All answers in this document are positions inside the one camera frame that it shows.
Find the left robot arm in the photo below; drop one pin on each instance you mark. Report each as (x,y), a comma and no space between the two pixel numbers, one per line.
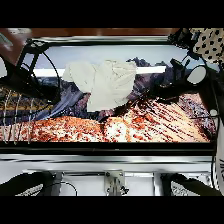
(16,78)

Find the white shirt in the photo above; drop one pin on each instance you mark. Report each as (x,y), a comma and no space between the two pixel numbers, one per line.
(110,83)

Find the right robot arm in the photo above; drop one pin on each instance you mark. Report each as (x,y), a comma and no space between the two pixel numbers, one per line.
(196,75)

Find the polka dot garment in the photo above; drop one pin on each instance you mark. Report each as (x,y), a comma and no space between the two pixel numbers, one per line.
(211,41)

